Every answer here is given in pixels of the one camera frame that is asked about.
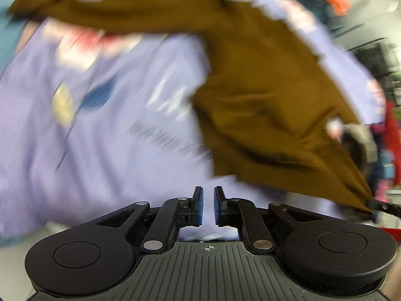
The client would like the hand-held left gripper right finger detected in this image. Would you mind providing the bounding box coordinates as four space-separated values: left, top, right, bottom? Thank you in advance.
214 186 309 255

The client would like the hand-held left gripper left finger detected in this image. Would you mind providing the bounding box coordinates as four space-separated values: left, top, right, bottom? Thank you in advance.
95 186 205 254

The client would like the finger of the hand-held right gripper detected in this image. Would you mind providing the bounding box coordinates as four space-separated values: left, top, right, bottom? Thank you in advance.
367 198 401 217

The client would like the brown knit garment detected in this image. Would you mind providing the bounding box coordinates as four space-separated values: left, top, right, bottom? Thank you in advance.
8 0 381 217

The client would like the red cloth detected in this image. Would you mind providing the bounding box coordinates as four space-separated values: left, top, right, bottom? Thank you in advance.
383 100 401 195

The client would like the purple floral bedsheet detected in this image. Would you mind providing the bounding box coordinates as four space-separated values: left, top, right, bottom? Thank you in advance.
0 0 389 248

